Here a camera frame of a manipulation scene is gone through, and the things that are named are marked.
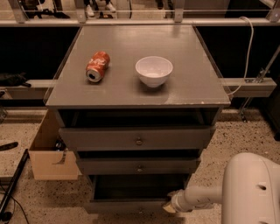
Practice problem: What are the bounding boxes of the cardboard box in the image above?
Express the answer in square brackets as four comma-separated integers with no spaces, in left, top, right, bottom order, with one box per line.
[29,110,80,180]

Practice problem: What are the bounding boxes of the grey top drawer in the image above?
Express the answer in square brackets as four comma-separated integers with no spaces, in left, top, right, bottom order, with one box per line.
[59,126,215,151]

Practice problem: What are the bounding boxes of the crushed orange soda can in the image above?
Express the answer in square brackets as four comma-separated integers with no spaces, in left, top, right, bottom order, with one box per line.
[86,51,110,82]

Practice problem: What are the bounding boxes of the metal railing beam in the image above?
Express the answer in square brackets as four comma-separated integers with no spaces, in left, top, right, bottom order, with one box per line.
[0,18,280,27]

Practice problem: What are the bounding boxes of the white bowl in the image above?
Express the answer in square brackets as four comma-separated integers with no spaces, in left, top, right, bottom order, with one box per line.
[135,56,173,88]

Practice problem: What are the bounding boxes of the white cable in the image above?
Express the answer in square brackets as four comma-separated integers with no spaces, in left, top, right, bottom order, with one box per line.
[227,16,256,97]

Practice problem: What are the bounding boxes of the black floor cable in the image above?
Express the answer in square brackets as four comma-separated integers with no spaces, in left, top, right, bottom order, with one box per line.
[0,180,31,224]

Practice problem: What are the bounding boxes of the grey drawer cabinet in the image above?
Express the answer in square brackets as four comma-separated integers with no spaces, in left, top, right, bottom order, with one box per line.
[45,24,231,193]

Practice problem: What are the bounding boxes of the black pole on floor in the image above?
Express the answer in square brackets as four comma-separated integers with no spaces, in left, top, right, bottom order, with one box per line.
[0,150,29,220]

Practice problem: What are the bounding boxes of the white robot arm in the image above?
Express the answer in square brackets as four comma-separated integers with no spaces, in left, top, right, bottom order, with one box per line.
[163,153,280,224]

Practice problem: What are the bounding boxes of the grey bottom drawer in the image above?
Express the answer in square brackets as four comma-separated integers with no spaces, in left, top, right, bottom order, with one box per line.
[84,174,190,214]

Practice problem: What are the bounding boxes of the black bag on ledge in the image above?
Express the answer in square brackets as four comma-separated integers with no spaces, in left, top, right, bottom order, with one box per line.
[0,73,32,88]

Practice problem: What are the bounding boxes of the grey middle drawer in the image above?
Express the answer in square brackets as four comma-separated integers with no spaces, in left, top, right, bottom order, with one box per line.
[76,157,200,175]

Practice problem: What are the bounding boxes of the grey drawer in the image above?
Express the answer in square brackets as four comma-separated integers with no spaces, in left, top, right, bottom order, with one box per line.
[59,126,215,151]
[76,157,200,175]
[84,174,190,214]

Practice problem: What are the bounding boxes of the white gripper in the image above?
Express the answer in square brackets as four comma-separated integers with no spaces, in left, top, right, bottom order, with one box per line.
[163,190,193,214]

